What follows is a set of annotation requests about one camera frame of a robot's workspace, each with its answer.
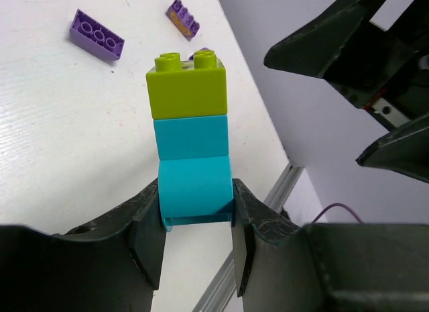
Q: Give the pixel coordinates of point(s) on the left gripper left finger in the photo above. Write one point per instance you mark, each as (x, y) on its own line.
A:
(112, 263)

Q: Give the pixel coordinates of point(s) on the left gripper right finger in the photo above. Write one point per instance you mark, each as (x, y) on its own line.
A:
(280, 266)

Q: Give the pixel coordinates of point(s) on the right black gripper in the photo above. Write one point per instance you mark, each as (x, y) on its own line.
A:
(378, 71)

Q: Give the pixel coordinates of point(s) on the cyan round lego piece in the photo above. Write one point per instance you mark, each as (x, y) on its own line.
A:
(195, 182)

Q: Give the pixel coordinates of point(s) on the purple round lego piece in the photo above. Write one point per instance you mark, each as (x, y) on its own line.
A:
(203, 50)

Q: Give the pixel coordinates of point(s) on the small yellow-green lego brick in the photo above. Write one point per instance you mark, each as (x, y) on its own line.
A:
(179, 88)

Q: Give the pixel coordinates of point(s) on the purple printed lego brick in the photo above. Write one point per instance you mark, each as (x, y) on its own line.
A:
(182, 19)

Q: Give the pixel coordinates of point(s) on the purple lego brick upside-down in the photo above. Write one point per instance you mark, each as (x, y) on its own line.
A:
(90, 35)

